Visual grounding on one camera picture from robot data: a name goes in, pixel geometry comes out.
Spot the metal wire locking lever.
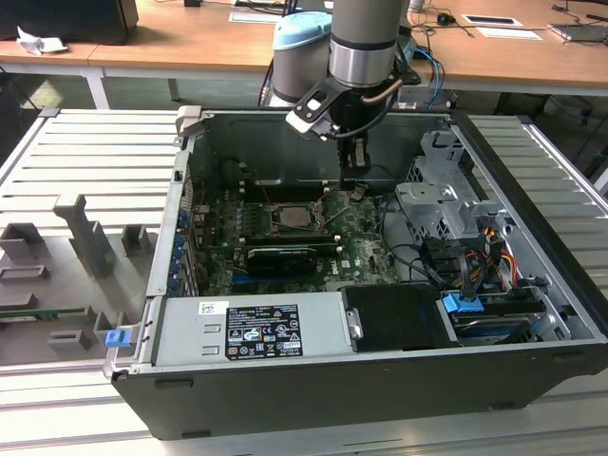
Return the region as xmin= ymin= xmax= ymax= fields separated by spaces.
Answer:
xmin=311 ymin=182 xmax=346 ymax=208
xmin=271 ymin=220 xmax=333 ymax=235

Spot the metal socket cover frame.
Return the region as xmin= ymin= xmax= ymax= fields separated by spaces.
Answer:
xmin=266 ymin=202 xmax=329 ymax=233

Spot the silver CPU with green edge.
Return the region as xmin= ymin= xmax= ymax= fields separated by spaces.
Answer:
xmin=277 ymin=206 xmax=310 ymax=228

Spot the CPU socket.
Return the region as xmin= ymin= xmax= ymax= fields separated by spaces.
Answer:
xmin=265 ymin=199 xmax=333 ymax=237

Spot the blue expansion slot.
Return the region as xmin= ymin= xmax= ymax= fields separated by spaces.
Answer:
xmin=231 ymin=275 xmax=286 ymax=289

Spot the silver metal drive cage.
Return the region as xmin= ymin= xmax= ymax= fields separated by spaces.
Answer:
xmin=393 ymin=130 xmax=517 ymax=248

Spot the green motherboard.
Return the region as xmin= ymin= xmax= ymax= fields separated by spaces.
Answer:
xmin=187 ymin=180 xmax=405 ymax=295

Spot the black graphics card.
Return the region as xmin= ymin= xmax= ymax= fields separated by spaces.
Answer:
xmin=245 ymin=244 xmax=318 ymax=279

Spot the long wooden desk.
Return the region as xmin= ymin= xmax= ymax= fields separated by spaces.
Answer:
xmin=87 ymin=0 xmax=608 ymax=96

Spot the white paper sheet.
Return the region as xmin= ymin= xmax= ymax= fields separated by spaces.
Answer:
xmin=476 ymin=27 xmax=545 ymax=42

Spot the black plastic shroud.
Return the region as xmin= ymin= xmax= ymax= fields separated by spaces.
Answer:
xmin=341 ymin=284 xmax=460 ymax=355

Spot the blue disk carrier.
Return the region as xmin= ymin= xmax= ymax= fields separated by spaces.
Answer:
xmin=440 ymin=292 xmax=485 ymax=314

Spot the grey laptop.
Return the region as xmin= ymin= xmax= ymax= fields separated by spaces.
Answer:
xmin=548 ymin=21 xmax=608 ymax=47

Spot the hard disk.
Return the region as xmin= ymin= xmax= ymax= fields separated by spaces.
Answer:
xmin=448 ymin=303 xmax=547 ymax=346

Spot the silver power supply unit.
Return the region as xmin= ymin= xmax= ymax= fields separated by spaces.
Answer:
xmin=151 ymin=292 xmax=355 ymax=367

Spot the black and grey PC case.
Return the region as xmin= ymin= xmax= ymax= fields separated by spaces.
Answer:
xmin=102 ymin=106 xmax=608 ymax=441

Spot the black box on desk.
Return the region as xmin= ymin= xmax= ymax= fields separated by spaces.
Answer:
xmin=0 ymin=0 xmax=140 ymax=47

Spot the short wooden desk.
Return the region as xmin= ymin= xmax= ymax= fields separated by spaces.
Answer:
xmin=0 ymin=28 xmax=110 ymax=110

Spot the crumpled white paper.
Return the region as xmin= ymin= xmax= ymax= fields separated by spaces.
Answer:
xmin=16 ymin=26 xmax=68 ymax=58

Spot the grey parts rack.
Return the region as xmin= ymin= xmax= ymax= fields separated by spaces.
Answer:
xmin=0 ymin=192 xmax=165 ymax=367

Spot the green RAM stick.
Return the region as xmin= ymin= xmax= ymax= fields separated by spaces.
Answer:
xmin=0 ymin=308 xmax=89 ymax=322

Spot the silver camera on black bracket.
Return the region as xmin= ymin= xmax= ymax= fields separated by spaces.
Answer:
xmin=284 ymin=78 xmax=355 ymax=142

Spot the copper-ended robot cable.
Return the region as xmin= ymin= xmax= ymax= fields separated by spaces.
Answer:
xmin=360 ymin=75 xmax=406 ymax=106

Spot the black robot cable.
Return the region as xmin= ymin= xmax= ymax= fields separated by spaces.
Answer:
xmin=258 ymin=56 xmax=279 ymax=108

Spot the blue cable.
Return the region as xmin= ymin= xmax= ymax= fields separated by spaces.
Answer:
xmin=410 ymin=40 xmax=446 ymax=104

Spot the thick black cable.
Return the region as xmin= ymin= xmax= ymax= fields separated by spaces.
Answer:
xmin=379 ymin=194 xmax=446 ymax=286

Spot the grey plastic case handle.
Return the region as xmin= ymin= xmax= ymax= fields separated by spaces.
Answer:
xmin=174 ymin=104 xmax=210 ymax=139

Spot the black disk wire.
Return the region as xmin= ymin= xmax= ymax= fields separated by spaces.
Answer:
xmin=455 ymin=251 xmax=481 ymax=303

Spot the orange yellow red wire bundle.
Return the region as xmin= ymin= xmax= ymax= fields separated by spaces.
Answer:
xmin=467 ymin=227 xmax=519 ymax=291

